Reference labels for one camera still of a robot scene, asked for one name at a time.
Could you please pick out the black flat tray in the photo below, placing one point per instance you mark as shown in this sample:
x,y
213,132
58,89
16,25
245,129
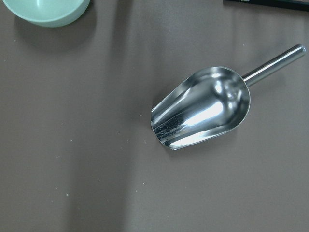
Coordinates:
x,y
300,5

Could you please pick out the steel ice scoop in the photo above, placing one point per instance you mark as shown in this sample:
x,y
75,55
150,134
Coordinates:
x,y
211,102

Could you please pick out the mint green bowl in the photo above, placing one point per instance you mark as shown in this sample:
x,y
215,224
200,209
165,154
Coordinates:
x,y
48,13

